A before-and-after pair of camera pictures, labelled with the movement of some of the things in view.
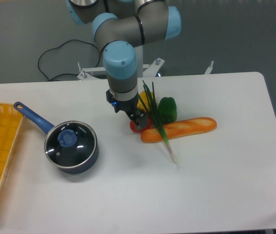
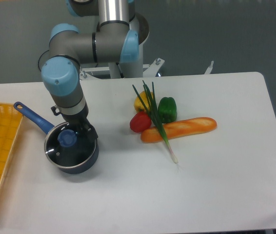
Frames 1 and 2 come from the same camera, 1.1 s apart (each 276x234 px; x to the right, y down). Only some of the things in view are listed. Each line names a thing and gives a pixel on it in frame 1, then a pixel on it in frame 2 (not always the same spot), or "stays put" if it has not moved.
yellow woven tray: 0,125 stays put
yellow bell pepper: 144,98 stays put
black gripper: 129,106 -> 79,120
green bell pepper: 167,109 stays put
